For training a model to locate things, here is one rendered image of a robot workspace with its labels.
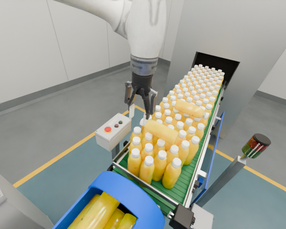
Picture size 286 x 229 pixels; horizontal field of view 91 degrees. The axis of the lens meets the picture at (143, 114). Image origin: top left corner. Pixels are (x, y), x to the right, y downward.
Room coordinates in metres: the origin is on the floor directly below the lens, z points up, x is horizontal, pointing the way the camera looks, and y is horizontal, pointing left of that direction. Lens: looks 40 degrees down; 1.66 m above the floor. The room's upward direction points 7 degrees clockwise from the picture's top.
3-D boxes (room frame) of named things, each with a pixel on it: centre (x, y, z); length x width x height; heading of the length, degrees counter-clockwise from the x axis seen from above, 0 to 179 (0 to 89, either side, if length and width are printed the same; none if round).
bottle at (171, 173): (0.37, -0.18, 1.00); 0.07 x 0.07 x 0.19
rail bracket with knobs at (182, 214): (0.20, -0.21, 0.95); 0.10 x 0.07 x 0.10; 63
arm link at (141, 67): (0.47, 0.02, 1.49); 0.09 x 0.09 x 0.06
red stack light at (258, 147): (0.43, -0.51, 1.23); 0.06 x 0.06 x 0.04
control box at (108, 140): (0.56, 0.15, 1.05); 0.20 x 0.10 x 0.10; 153
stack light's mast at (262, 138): (0.43, -0.51, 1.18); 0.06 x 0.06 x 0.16
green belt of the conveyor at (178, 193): (1.01, -0.40, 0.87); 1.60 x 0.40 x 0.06; 153
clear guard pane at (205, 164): (0.69, -0.54, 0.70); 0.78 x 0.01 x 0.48; 153
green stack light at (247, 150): (0.43, -0.51, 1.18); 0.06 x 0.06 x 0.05
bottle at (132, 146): (0.47, 0.02, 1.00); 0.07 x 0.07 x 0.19
